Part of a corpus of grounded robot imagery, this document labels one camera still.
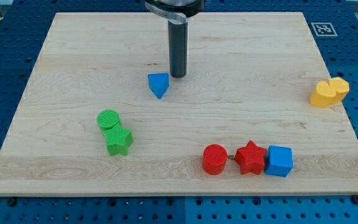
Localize light wooden board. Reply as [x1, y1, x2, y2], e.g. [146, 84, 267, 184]
[0, 12, 358, 197]

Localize green cylinder block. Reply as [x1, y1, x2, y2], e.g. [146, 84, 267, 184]
[96, 110, 121, 131]

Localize yellow heart block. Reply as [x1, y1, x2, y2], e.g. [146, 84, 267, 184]
[309, 81, 337, 108]

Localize white fiducial marker tag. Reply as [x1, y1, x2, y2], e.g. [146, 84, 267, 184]
[311, 22, 337, 37]

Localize blue triangle block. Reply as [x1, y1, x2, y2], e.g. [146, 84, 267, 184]
[148, 73, 169, 99]

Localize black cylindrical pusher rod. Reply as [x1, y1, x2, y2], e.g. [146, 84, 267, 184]
[168, 21, 188, 78]

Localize green star block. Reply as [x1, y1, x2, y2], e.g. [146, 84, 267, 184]
[103, 124, 134, 156]

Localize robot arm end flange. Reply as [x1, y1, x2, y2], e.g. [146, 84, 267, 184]
[145, 0, 204, 24]

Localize red star block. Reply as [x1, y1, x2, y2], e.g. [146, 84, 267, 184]
[234, 140, 267, 175]

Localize blue cube block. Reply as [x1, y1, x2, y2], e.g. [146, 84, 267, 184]
[265, 145, 293, 177]

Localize red cylinder block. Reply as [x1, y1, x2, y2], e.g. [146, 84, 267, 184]
[202, 144, 228, 175]

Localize yellow hexagon block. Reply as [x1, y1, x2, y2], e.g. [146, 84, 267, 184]
[328, 77, 350, 104]

